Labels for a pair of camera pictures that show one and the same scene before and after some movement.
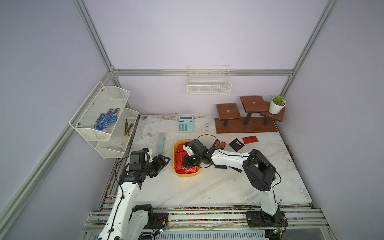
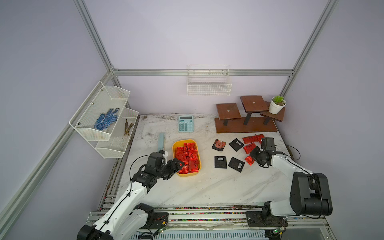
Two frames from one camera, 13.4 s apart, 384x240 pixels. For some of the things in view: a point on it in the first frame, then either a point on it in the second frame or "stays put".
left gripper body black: x=155 y=166 to x=168 y=170
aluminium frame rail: x=203 y=71 stays put
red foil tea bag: x=250 y=139 stays put
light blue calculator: x=185 y=124 stays put
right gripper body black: x=192 y=160 to x=257 y=155
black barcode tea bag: x=236 y=144 stays put
